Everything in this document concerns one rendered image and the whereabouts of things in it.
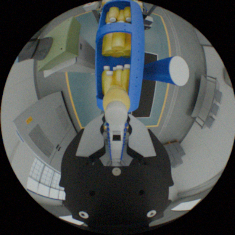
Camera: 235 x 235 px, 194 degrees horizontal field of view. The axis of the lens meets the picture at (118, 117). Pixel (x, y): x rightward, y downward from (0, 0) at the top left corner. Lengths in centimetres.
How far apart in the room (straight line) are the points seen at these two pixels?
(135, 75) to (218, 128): 335
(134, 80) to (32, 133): 156
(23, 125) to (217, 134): 482
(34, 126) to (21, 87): 163
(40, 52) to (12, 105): 233
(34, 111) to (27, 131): 38
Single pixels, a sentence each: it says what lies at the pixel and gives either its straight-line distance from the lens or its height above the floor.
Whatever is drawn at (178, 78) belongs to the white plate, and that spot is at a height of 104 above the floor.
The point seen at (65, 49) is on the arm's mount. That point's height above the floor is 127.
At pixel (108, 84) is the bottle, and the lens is 41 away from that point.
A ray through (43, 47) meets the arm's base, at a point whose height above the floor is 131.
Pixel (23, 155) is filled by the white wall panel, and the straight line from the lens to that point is 257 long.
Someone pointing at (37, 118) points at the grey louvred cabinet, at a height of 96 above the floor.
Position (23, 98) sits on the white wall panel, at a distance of 282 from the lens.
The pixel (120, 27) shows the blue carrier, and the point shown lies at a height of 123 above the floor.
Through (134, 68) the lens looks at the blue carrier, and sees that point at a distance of 33.
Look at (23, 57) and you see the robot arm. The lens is 46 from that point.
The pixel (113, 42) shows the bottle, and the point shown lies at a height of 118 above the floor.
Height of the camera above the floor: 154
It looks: 58 degrees down
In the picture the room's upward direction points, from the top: 178 degrees clockwise
